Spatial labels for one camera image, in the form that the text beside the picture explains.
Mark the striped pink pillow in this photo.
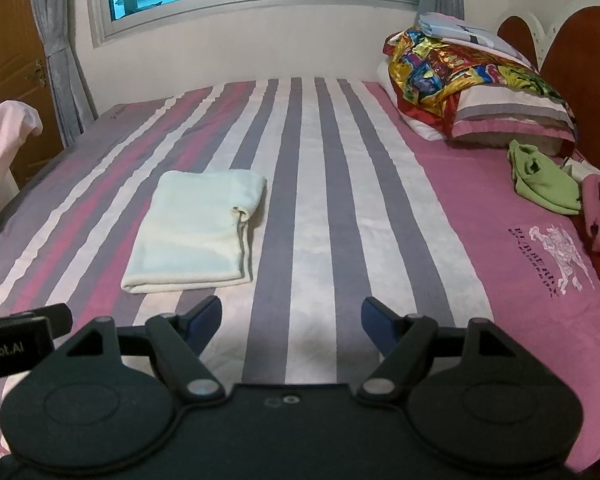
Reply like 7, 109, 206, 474
451, 86, 576, 156

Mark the light blue folded cloth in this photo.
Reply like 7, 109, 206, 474
416, 12, 532, 67

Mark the dark wood white headboard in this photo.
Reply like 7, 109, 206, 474
498, 0, 600, 170

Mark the white knit sweater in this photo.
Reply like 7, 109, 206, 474
121, 169, 266, 294

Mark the pink grey striped bedspread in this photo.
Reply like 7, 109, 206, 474
0, 78, 600, 470

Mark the green garment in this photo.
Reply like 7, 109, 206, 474
507, 140, 582, 216

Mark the grey left curtain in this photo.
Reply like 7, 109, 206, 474
30, 0, 95, 148

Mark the wooden door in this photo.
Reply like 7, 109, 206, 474
0, 0, 64, 188

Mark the colourful satin cloth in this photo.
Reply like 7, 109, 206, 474
382, 26, 562, 136

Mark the pink garment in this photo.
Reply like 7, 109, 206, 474
581, 174, 600, 252

